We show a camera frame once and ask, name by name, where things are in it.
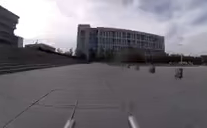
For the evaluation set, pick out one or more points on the low flat-roofed building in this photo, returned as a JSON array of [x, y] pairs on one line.
[[41, 47]]

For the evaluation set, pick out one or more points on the grey paved plaza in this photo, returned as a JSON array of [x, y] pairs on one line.
[[101, 86]]

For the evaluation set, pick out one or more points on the grey stone steps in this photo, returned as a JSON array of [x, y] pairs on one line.
[[24, 59]]

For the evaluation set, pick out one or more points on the row of stone bollards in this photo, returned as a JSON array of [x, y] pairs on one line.
[[178, 73]]

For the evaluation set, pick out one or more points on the large glass-fronted building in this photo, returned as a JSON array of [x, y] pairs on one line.
[[124, 40]]

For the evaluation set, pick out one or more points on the row of trees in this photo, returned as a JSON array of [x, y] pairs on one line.
[[137, 56]]

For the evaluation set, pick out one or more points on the robot's own part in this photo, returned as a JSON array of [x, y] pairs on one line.
[[133, 122], [69, 123]]

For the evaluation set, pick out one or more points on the dark building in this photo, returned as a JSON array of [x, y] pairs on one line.
[[2, 30]]

